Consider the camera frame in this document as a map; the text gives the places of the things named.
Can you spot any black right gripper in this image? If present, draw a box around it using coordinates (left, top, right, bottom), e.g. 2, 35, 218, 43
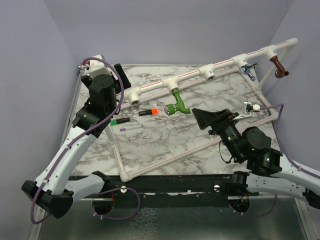
191, 108, 244, 162

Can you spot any white pvc pipe frame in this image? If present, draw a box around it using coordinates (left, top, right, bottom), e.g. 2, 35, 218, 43
104, 37, 299, 183

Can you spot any green water faucet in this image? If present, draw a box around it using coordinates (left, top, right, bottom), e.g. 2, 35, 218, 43
164, 88, 191, 116

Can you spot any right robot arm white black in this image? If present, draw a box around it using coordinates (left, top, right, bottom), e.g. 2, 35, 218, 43
192, 108, 320, 209

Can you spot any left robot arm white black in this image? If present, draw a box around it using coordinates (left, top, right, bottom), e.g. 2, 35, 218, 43
21, 60, 132, 219

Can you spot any clear plastic bag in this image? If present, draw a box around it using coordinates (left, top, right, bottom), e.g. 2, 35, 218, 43
139, 101, 165, 111

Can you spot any orange capped black marker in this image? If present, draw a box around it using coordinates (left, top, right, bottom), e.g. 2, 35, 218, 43
138, 108, 159, 116

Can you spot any green capped black marker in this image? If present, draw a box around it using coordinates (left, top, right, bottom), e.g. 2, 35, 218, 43
110, 117, 130, 126

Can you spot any purple capped white pen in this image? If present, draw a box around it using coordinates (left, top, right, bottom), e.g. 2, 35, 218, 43
119, 125, 143, 132

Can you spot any grey metal faucet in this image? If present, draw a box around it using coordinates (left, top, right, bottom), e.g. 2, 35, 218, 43
240, 63, 259, 81

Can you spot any brown copper faucet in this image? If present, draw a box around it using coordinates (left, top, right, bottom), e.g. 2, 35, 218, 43
270, 55, 290, 79

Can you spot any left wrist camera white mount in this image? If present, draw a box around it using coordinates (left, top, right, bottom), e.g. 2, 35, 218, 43
78, 54, 112, 79

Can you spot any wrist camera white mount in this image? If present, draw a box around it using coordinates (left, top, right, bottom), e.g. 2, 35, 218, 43
78, 54, 112, 79
234, 102, 261, 120

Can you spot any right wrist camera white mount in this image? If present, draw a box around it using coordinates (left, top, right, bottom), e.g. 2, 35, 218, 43
234, 102, 261, 120

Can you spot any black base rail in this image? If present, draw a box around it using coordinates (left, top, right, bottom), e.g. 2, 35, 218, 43
85, 174, 251, 209

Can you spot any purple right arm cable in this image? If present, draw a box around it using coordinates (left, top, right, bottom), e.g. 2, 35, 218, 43
257, 103, 320, 180

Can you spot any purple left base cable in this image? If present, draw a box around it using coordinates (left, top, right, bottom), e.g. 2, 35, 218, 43
92, 186, 141, 221

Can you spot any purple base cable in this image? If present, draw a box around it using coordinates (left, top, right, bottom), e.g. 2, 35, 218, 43
232, 192, 279, 218
92, 186, 141, 221

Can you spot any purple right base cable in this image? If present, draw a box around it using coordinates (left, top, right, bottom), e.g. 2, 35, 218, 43
232, 192, 279, 218

